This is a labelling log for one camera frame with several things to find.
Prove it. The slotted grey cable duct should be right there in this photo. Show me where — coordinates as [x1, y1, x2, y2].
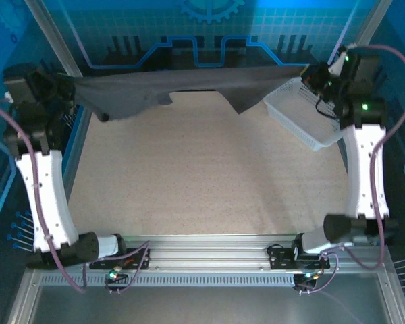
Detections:
[40, 273, 301, 288]

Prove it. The white perforated plastic basket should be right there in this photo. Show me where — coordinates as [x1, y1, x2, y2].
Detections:
[263, 76, 350, 152]

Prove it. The grey metal panel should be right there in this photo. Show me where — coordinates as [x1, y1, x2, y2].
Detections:
[6, 263, 405, 324]

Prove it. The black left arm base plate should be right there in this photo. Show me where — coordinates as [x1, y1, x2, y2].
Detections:
[89, 248, 151, 271]

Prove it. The aluminium frame post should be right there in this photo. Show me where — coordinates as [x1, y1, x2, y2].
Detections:
[23, 0, 85, 82]
[329, 0, 394, 68]

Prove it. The dark grey t-shirt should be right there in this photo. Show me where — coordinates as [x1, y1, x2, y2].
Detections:
[55, 63, 320, 124]

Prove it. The blue table edge strip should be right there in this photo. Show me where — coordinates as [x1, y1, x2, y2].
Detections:
[61, 104, 90, 196]

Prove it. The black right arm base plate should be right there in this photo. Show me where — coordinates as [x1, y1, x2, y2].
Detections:
[268, 246, 331, 271]

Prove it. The aluminium mounting rail beam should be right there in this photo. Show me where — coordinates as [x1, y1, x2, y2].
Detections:
[30, 234, 389, 271]

